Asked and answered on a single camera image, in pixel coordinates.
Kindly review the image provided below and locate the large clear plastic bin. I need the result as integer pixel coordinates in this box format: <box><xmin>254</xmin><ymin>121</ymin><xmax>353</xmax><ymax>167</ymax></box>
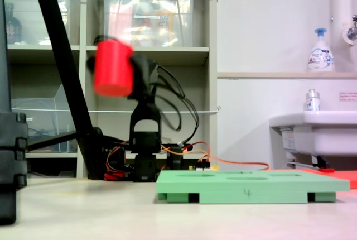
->
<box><xmin>102</xmin><ymin>0</ymin><xmax>195</xmax><ymax>48</ymax></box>

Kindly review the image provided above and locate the thick black tripod leg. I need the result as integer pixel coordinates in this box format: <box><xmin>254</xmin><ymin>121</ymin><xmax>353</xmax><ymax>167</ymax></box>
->
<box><xmin>0</xmin><ymin>0</ymin><xmax>12</xmax><ymax>113</ymax></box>
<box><xmin>28</xmin><ymin>0</ymin><xmax>106</xmax><ymax>181</ymax></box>

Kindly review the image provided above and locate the black gripper motor cable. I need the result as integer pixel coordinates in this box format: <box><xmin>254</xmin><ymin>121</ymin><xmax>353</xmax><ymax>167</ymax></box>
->
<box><xmin>150</xmin><ymin>63</ymin><xmax>200</xmax><ymax>148</ymax></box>

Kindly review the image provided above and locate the green shape-hole board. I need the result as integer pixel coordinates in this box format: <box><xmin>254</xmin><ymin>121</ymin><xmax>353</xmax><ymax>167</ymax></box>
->
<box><xmin>156</xmin><ymin>169</ymin><xmax>351</xmax><ymax>205</ymax></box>

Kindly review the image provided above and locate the white sink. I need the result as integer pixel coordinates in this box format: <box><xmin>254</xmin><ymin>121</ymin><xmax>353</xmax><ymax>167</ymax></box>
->
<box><xmin>268</xmin><ymin>109</ymin><xmax>357</xmax><ymax>157</ymax></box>

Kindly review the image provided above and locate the small clear sanitizer bottle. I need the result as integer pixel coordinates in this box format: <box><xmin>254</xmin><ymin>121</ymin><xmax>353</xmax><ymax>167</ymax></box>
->
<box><xmin>305</xmin><ymin>88</ymin><xmax>321</xmax><ymax>112</ymax></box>

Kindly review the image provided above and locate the notched black stack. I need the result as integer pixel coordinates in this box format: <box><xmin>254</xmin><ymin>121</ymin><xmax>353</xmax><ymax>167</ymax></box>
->
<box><xmin>0</xmin><ymin>111</ymin><xmax>29</xmax><ymax>226</ymax></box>

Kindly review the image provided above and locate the clear plastic container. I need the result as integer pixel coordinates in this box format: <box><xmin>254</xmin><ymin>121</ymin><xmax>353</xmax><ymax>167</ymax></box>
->
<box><xmin>3</xmin><ymin>0</ymin><xmax>73</xmax><ymax>46</ymax></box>

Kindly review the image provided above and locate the orange and black wire bundle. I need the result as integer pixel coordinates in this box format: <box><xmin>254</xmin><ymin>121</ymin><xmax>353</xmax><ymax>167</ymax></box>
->
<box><xmin>105</xmin><ymin>141</ymin><xmax>132</xmax><ymax>174</ymax></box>

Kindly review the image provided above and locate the yellow bottle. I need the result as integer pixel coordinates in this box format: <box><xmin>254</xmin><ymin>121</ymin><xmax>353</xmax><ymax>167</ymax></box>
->
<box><xmin>155</xmin><ymin>0</ymin><xmax>176</xmax><ymax>45</ymax></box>

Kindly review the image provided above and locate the small circuit board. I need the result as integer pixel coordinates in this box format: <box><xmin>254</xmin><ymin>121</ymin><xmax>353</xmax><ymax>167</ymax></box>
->
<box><xmin>189</xmin><ymin>158</ymin><xmax>212</xmax><ymax>172</ymax></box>

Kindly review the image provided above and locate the red cylinder block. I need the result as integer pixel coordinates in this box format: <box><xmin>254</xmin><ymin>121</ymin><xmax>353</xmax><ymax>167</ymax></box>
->
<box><xmin>92</xmin><ymin>40</ymin><xmax>134</xmax><ymax>98</ymax></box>

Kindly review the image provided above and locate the thin black tripod brace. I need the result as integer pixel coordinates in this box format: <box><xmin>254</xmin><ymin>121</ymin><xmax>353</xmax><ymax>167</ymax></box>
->
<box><xmin>27</xmin><ymin>130</ymin><xmax>94</xmax><ymax>152</ymax></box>

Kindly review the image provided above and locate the clear plastic file box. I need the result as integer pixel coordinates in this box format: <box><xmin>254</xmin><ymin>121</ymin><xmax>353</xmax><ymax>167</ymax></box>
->
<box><xmin>11</xmin><ymin>83</ymin><xmax>79</xmax><ymax>153</ymax></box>

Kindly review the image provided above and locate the white blue soap dispenser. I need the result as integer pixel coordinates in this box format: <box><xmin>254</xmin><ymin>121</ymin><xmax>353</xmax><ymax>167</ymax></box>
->
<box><xmin>307</xmin><ymin>27</ymin><xmax>336</xmax><ymax>73</ymax></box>

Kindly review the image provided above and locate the dark glass bottle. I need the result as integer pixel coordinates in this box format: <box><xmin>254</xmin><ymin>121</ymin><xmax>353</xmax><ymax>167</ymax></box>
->
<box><xmin>3</xmin><ymin>2</ymin><xmax>23</xmax><ymax>46</ymax></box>

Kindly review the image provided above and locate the red base plate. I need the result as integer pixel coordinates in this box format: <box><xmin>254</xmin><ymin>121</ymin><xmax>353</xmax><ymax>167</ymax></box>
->
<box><xmin>104</xmin><ymin>170</ymin><xmax>135</xmax><ymax>181</ymax></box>

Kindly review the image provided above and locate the metal faucet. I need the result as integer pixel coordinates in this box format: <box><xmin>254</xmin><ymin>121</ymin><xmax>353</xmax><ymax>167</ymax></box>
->
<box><xmin>342</xmin><ymin>15</ymin><xmax>357</xmax><ymax>46</ymax></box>

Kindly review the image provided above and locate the long orange wire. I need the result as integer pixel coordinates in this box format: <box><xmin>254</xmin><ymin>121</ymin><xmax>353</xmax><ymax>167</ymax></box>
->
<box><xmin>195</xmin><ymin>149</ymin><xmax>271</xmax><ymax>172</ymax></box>

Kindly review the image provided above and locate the beige shelf unit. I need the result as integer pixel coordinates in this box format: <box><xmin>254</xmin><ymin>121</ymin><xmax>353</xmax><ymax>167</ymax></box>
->
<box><xmin>0</xmin><ymin>0</ymin><xmax>219</xmax><ymax>180</ymax></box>

